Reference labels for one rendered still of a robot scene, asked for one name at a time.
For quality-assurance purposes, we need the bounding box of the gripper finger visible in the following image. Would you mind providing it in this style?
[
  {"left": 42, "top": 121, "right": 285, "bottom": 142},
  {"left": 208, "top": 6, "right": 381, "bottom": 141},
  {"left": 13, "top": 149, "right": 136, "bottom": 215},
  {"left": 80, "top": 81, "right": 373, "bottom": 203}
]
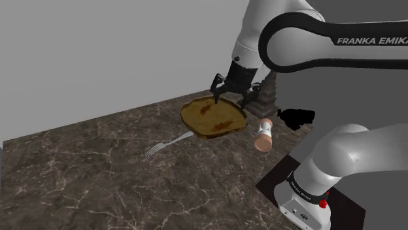
[
  {"left": 210, "top": 73, "right": 228, "bottom": 105},
  {"left": 240, "top": 83, "right": 261, "bottom": 111}
]

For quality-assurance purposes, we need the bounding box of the dark ornate tower figure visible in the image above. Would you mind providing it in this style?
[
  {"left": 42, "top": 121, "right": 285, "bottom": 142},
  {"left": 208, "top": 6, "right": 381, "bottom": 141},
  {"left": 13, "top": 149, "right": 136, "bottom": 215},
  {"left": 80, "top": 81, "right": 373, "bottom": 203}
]
[{"left": 245, "top": 71, "right": 279, "bottom": 118}]

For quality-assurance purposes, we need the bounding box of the brown toast slice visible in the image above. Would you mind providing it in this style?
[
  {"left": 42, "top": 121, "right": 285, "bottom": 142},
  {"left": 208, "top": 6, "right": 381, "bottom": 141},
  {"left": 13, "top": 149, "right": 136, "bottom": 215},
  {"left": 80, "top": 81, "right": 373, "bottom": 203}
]
[{"left": 180, "top": 96, "right": 248, "bottom": 140}]

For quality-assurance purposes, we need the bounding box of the copper and white hourglass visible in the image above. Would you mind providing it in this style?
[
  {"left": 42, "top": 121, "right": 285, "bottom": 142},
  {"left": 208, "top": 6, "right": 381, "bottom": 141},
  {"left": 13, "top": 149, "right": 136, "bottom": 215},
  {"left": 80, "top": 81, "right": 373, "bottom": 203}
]
[{"left": 253, "top": 118, "right": 274, "bottom": 153}]

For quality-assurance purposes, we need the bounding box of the black flat object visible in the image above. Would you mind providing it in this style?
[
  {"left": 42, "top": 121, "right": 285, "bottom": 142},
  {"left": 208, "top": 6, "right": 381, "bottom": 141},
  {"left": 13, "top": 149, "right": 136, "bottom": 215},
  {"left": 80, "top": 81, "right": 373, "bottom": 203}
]
[{"left": 277, "top": 108, "right": 316, "bottom": 132}]

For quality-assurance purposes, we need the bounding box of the silver fork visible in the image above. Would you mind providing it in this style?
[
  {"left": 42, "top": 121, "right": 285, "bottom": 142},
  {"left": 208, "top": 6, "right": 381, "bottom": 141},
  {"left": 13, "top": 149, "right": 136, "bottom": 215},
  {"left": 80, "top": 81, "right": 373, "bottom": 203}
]
[{"left": 144, "top": 131, "right": 195, "bottom": 159}]

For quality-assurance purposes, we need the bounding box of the dark robot stand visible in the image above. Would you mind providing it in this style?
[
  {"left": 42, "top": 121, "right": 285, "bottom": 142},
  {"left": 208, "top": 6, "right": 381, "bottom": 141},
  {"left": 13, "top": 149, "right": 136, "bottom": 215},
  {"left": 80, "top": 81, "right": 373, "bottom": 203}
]
[{"left": 254, "top": 154, "right": 367, "bottom": 230}]

